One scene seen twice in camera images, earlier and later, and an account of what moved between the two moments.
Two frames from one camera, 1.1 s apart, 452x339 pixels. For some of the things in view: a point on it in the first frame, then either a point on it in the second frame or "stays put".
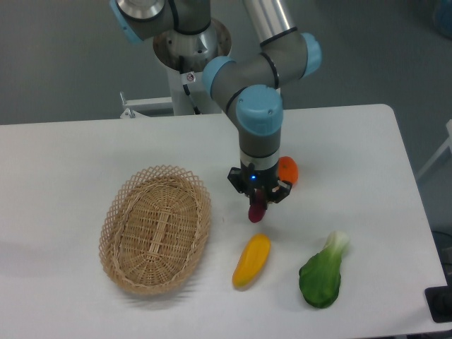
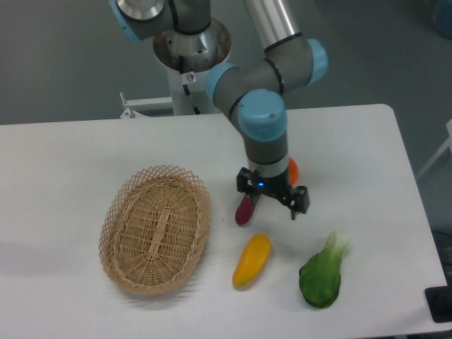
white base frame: (133, 106) stays put
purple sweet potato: (258, 207) to (244, 210)
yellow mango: (252, 260) stays put
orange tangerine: (288, 169) stays put
